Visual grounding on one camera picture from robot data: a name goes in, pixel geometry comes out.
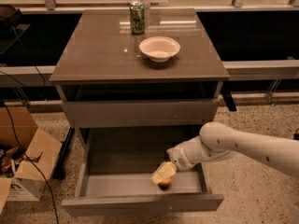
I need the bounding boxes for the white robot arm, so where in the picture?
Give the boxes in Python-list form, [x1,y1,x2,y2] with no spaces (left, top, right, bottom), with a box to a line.
[150,122,299,185]

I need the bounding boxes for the grey drawer cabinet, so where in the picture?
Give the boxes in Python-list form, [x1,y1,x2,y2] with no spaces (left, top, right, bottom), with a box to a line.
[50,8,229,142]

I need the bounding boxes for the black cabinet leg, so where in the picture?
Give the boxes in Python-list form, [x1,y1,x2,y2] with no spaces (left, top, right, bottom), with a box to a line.
[221,83,236,112]

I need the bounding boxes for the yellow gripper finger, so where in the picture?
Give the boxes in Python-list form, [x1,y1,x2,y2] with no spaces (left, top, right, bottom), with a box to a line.
[150,161,177,185]

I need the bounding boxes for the green soda can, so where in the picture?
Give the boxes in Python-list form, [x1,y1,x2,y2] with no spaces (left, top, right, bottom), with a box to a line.
[129,1,145,35]

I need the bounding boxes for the open cardboard box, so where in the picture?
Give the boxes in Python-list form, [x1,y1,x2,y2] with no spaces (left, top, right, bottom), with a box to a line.
[0,107,62,212]

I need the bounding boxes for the closed grey top drawer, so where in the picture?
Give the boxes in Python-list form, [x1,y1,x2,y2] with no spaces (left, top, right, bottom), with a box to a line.
[62,99,219,128]

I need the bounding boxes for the black cable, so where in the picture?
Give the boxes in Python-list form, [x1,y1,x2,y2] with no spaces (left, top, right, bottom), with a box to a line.
[0,70,60,224]

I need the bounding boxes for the metal window railing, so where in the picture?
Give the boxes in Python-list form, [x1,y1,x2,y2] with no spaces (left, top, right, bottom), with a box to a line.
[0,60,299,88]

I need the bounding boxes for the orange fruit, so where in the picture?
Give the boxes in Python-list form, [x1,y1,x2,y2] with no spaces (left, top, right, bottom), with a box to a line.
[159,178,171,189]

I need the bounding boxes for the open grey middle drawer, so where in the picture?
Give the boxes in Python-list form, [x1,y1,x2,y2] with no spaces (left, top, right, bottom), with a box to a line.
[62,126,223,217]

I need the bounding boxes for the white bowl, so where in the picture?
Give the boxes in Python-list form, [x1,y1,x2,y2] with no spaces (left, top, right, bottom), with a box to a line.
[139,36,180,63]

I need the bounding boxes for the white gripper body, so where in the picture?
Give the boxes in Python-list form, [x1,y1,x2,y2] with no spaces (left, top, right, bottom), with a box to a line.
[166,142,200,171]

